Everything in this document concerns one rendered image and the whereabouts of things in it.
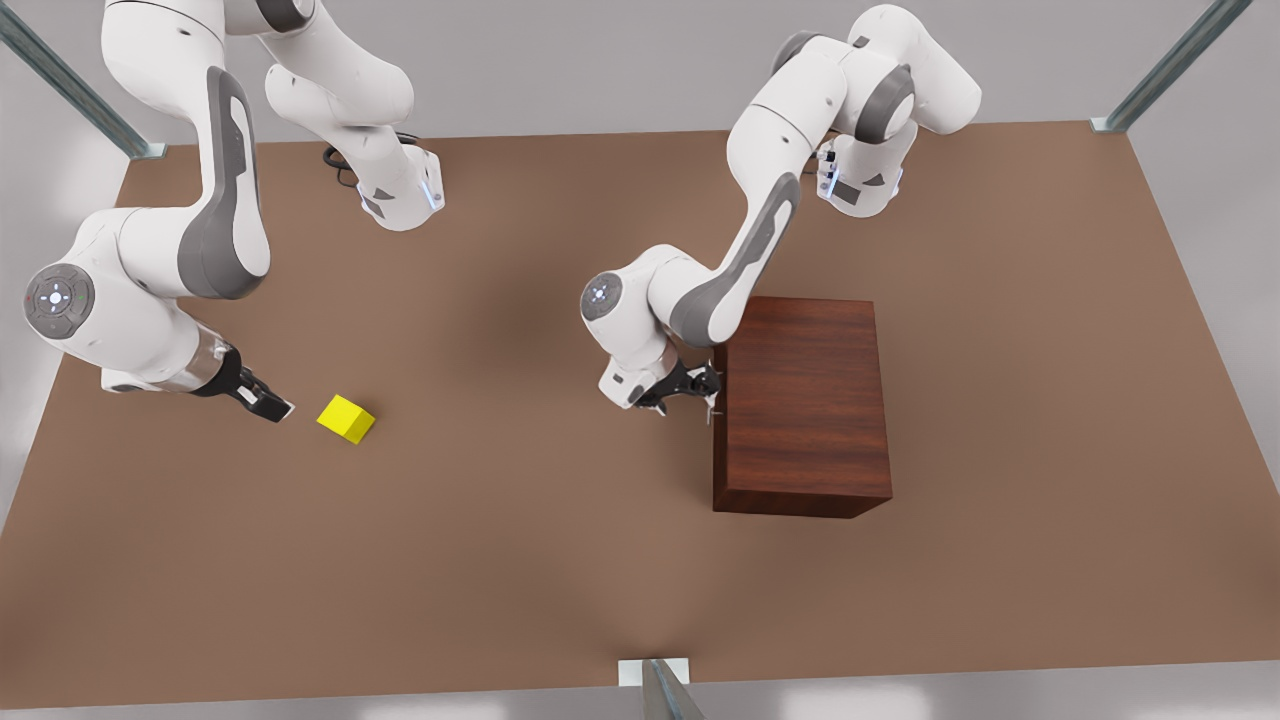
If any dark brown wooden box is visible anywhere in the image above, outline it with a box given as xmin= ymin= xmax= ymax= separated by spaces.
xmin=712 ymin=296 xmax=893 ymax=519

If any yellow cube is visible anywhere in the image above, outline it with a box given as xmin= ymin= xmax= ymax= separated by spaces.
xmin=316 ymin=393 xmax=377 ymax=445

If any black cable loop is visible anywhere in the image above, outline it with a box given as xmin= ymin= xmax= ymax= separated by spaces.
xmin=322 ymin=132 xmax=423 ymax=191

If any silver frame post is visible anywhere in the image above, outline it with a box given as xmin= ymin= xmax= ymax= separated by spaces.
xmin=1090 ymin=0 xmax=1256 ymax=134
xmin=618 ymin=658 xmax=707 ymax=720
xmin=0 ymin=5 xmax=167 ymax=161

